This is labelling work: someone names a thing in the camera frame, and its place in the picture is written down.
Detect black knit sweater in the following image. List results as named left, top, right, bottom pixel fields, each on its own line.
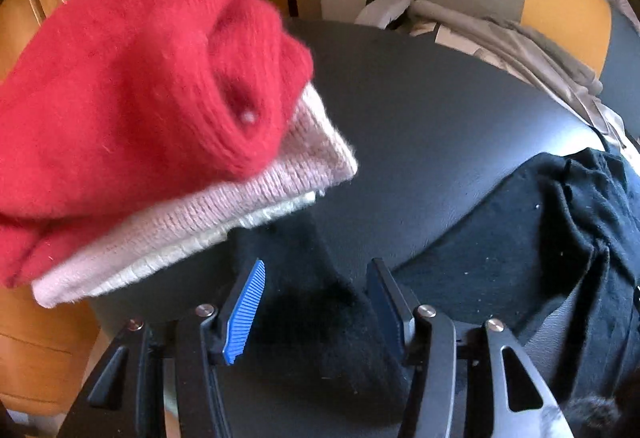
left=229, top=150, right=639, bottom=437

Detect cream knit sweater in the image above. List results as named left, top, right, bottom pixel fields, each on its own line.
left=88, top=190, right=324, bottom=297

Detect pink knit sweater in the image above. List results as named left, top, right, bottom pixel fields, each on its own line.
left=32, top=85, right=358, bottom=308

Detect red knit sweater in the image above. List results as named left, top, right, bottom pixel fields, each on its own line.
left=1, top=0, right=314, bottom=288

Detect grey hoodie on chair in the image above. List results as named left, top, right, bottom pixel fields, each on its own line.
left=409, top=0, right=630, bottom=149

